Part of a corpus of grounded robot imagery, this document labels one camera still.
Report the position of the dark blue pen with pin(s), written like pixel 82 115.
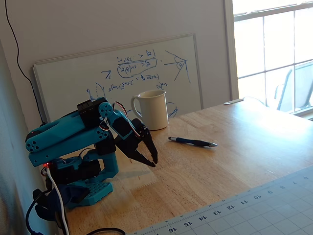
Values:
pixel 193 141

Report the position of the white framed window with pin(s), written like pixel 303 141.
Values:
pixel 276 49

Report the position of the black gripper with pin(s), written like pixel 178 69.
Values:
pixel 134 146

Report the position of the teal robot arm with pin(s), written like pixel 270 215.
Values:
pixel 66 129

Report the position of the grey gridded cutting mat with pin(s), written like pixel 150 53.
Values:
pixel 256 210

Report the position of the whiteboard with blue writing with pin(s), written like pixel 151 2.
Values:
pixel 73 80

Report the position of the blue table clamp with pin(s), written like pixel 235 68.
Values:
pixel 71 193

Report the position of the grey patio chair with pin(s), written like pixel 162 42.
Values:
pixel 298 88

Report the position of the flat white stick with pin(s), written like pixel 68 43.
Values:
pixel 233 101

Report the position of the white ceramic mug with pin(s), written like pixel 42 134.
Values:
pixel 155 110

